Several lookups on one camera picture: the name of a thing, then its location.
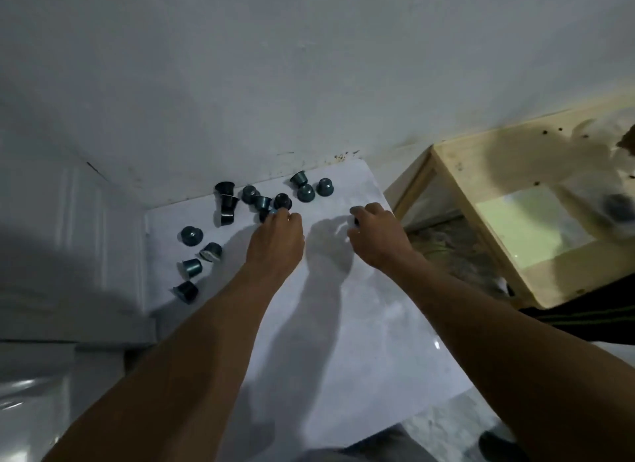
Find person's right forearm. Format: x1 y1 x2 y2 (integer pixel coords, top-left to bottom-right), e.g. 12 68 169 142
392 250 635 462

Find clear plastic sheet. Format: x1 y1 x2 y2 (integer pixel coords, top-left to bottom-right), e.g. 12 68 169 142
475 184 599 270

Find person's right hand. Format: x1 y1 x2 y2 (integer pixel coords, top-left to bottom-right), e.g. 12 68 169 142
346 202 417 274

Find person's left forearm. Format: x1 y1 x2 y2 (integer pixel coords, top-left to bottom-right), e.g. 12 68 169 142
42 267 294 462

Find cluster of dark teal capsules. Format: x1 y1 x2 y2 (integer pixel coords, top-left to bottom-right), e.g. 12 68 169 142
172 170 334 305

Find person's grey shorts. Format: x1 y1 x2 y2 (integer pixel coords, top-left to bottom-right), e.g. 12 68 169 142
297 424 437 462

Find person's left hand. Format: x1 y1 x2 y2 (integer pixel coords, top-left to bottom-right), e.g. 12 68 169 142
245 207 306 279

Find clear bag with dark object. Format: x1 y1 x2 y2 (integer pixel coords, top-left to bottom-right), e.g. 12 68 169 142
553 171 635 242

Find black slipper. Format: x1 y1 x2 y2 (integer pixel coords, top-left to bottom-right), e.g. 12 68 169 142
478 429 534 462

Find pale wooden side table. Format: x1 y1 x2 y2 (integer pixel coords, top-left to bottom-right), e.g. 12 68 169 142
384 91 635 311

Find white drawer cabinet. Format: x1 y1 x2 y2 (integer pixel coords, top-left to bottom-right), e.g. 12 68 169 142
0 128 157 348

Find white marble table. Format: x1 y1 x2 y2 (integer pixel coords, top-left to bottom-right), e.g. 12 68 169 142
144 158 475 462

